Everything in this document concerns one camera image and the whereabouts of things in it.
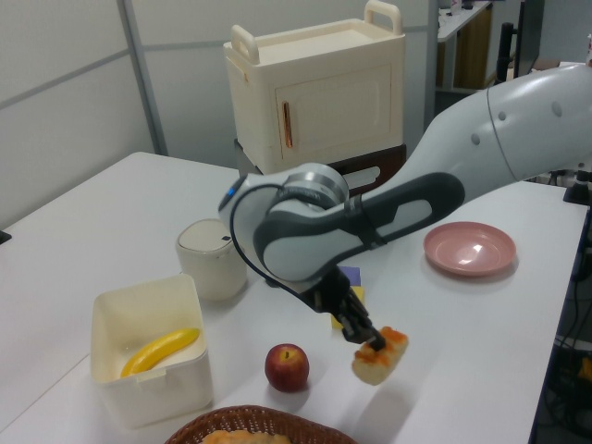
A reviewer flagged white plastic storage box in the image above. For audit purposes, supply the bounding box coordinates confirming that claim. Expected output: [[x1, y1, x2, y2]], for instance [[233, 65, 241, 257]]
[[91, 272, 215, 429]]

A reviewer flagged black monitor stand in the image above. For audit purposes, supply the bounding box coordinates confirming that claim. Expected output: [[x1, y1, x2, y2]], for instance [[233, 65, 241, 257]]
[[496, 21, 520, 86]]

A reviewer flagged orange topped bread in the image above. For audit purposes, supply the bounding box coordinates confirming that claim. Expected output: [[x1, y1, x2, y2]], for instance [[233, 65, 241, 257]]
[[351, 326, 411, 385]]

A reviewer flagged yellow foam cube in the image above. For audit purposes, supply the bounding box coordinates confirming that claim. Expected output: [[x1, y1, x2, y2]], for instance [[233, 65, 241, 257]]
[[330, 285, 368, 330]]

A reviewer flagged purple foam cube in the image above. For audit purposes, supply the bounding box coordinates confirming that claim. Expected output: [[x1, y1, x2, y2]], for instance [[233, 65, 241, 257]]
[[339, 265, 363, 288]]

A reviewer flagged red apple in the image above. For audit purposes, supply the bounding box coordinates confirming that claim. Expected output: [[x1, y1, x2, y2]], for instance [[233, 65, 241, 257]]
[[264, 342, 310, 393]]

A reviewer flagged pink plate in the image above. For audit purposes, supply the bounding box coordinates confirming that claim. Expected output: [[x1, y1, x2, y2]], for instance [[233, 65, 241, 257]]
[[423, 221, 517, 278]]

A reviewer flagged black monitor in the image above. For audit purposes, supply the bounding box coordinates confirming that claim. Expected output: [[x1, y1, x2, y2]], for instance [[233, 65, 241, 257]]
[[514, 0, 543, 80]]

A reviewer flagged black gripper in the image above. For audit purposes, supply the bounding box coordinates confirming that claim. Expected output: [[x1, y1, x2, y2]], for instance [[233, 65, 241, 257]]
[[302, 270, 388, 352]]

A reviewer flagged background wooden desk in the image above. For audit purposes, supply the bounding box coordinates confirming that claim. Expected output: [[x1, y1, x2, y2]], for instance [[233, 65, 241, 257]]
[[436, 0, 495, 92]]

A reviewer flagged brown wicker basket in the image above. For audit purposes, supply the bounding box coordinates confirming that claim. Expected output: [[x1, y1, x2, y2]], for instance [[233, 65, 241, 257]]
[[164, 405, 360, 444]]

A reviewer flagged white drawer handle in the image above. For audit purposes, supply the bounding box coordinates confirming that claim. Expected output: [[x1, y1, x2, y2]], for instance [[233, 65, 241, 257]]
[[344, 166, 382, 191]]

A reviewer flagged small cream trash can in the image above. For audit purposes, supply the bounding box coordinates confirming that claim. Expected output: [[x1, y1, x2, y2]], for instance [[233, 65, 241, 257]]
[[175, 217, 249, 302]]

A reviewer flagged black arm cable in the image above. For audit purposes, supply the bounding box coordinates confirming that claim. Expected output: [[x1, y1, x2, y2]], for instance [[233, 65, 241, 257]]
[[229, 183, 325, 302]]

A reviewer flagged dark brown wooden drawer base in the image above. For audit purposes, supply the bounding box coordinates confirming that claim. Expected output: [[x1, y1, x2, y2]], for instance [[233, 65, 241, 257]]
[[235, 137, 408, 196]]

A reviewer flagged black cable strap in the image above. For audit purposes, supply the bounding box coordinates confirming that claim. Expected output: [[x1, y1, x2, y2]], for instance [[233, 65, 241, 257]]
[[343, 195, 389, 250]]

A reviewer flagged cream plastic cabinet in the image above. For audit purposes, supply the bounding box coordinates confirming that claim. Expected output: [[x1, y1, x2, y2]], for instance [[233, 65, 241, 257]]
[[223, 0, 408, 175]]

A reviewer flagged yellow banana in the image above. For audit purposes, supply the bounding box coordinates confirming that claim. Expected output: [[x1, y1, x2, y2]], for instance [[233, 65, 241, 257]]
[[119, 327, 202, 379]]

